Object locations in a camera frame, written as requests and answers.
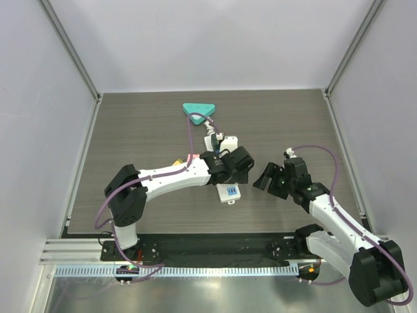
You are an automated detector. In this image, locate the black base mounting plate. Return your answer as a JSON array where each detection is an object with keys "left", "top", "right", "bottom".
[{"left": 100, "top": 231, "right": 336, "bottom": 264}]

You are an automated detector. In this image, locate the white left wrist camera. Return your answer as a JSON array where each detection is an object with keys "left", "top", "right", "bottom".
[{"left": 213, "top": 133, "right": 238, "bottom": 153}]

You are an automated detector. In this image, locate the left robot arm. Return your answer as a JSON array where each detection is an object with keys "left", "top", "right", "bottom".
[{"left": 104, "top": 146, "right": 255, "bottom": 261}]

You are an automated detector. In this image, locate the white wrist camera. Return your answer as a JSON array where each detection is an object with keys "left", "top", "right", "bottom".
[
  {"left": 213, "top": 133, "right": 238, "bottom": 153},
  {"left": 283, "top": 147, "right": 299, "bottom": 160}
]

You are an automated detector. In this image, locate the dark green cube plug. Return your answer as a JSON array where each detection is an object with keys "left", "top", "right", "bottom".
[{"left": 210, "top": 136, "right": 220, "bottom": 151}]

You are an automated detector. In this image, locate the right aluminium frame post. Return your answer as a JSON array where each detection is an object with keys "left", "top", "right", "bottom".
[{"left": 323, "top": 0, "right": 388, "bottom": 97}]

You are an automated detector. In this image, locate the yellow cube plug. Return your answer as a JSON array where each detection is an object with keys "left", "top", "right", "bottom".
[{"left": 173, "top": 159, "right": 184, "bottom": 166}]

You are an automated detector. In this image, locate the teal triangular socket adapter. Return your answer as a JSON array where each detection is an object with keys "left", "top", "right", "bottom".
[{"left": 182, "top": 102, "right": 216, "bottom": 125}]

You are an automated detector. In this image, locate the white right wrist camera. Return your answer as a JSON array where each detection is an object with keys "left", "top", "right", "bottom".
[{"left": 283, "top": 147, "right": 299, "bottom": 160}]

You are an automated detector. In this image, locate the white coiled power cord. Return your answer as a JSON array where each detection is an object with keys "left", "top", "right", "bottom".
[{"left": 203, "top": 119, "right": 218, "bottom": 137}]

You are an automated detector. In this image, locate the left aluminium frame post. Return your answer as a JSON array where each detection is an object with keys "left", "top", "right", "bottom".
[{"left": 38, "top": 0, "right": 104, "bottom": 102}]

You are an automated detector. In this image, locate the aluminium frame post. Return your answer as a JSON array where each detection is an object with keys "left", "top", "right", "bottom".
[
  {"left": 323, "top": 0, "right": 388, "bottom": 97},
  {"left": 38, "top": 0, "right": 104, "bottom": 102}
]

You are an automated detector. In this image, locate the white power strip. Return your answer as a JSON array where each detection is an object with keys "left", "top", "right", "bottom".
[{"left": 204, "top": 136, "right": 241, "bottom": 205}]

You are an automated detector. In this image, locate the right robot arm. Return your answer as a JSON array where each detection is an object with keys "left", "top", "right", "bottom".
[{"left": 253, "top": 157, "right": 410, "bottom": 306}]

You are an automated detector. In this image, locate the pink cube plug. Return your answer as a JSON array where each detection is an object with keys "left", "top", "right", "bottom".
[{"left": 186, "top": 154, "right": 199, "bottom": 162}]

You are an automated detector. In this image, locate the white slotted cable duct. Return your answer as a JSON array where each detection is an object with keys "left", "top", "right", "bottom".
[{"left": 55, "top": 263, "right": 299, "bottom": 278}]

